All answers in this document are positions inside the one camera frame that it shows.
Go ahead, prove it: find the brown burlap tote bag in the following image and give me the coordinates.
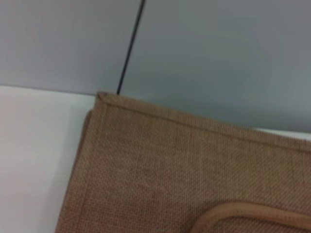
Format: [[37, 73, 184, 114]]
[[53, 91, 311, 233]]

